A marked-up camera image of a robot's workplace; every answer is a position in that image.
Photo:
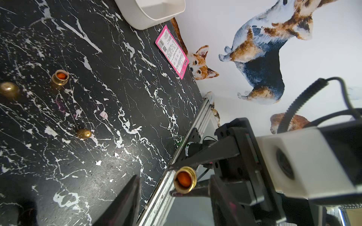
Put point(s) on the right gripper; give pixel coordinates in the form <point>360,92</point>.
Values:
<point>238,162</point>

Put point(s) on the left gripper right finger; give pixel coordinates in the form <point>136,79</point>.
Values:
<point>226,209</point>

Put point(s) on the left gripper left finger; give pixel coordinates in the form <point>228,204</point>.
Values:
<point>124,210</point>

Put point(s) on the gold lipstick cap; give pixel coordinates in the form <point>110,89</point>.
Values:
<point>84,134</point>
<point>9,90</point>

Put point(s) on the gold lipstick lower right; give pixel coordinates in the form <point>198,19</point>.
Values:
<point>186,177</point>

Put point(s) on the gold lipstick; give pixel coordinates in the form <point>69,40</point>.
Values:
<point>60,77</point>
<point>186,177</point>

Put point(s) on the gold lipstick lower left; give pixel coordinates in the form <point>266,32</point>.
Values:
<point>60,77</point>

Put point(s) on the pink printed card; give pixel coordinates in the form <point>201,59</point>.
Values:
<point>172,51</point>

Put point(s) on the cream rectangular tray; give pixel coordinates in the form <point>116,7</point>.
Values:
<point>144,14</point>

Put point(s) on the aluminium front rail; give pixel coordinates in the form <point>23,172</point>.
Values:
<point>157,209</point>

